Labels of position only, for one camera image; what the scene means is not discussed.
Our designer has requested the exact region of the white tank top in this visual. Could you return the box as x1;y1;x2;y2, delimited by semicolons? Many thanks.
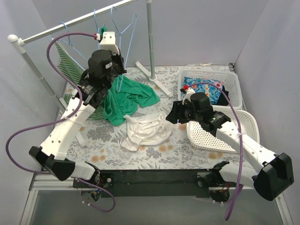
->
120;112;174;152

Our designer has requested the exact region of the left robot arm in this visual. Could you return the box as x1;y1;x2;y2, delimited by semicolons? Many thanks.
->
29;50;126;188

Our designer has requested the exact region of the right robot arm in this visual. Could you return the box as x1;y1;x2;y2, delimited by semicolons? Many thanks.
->
166;93;294;201

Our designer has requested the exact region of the green striped tank top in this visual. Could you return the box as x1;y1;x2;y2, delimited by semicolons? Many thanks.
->
55;41;104;120

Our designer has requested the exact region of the blue floral garment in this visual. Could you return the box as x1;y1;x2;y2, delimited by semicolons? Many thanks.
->
183;77;224;105

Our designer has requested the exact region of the black garment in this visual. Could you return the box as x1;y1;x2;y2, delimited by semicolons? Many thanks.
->
216;86;229;106

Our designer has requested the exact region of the white laundry basket tipped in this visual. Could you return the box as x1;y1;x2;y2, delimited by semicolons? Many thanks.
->
187;107;260;154

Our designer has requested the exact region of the green t-shirt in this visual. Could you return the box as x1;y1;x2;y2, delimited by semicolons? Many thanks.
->
98;25;161;126

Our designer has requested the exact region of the white laundry basket upright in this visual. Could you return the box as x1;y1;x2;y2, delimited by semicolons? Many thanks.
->
177;68;242;109

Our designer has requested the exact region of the floral patterned table mat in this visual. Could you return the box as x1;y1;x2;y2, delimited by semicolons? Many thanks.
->
67;66;240;170

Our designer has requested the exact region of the white clothes rack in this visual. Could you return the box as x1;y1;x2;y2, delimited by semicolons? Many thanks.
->
7;0;173;147

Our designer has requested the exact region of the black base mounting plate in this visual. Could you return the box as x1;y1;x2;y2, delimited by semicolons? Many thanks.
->
72;168;225;199

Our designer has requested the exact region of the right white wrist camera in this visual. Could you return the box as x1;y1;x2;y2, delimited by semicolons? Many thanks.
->
180;85;195;105

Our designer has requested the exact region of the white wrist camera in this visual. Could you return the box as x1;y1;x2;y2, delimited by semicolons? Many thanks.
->
94;31;120;55
180;85;195;105

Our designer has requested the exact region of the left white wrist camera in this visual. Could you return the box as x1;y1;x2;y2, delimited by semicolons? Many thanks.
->
94;31;120;55

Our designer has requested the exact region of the blue wire hanger with striped top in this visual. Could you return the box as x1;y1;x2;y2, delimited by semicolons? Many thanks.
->
60;21;88;69

